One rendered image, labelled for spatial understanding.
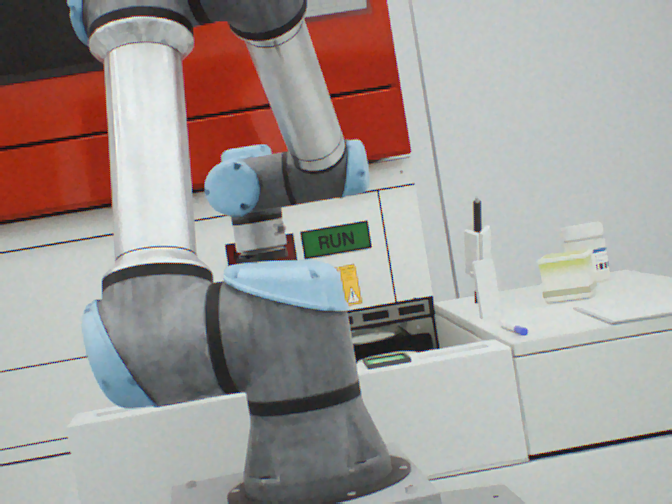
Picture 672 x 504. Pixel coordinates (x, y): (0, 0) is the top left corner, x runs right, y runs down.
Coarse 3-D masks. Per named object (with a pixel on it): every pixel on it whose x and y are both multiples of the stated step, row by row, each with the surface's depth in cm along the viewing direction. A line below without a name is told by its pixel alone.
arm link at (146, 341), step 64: (128, 0) 137; (192, 0) 139; (128, 64) 136; (128, 128) 134; (128, 192) 132; (128, 256) 130; (192, 256) 131; (128, 320) 126; (192, 320) 125; (128, 384) 126; (192, 384) 126
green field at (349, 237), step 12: (336, 228) 217; (348, 228) 217; (360, 228) 217; (312, 240) 216; (324, 240) 217; (336, 240) 217; (348, 240) 217; (360, 240) 217; (312, 252) 216; (324, 252) 217
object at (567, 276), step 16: (544, 256) 194; (560, 256) 189; (576, 256) 188; (544, 272) 190; (560, 272) 189; (576, 272) 188; (592, 272) 192; (544, 288) 190; (560, 288) 189; (576, 288) 188; (592, 288) 189
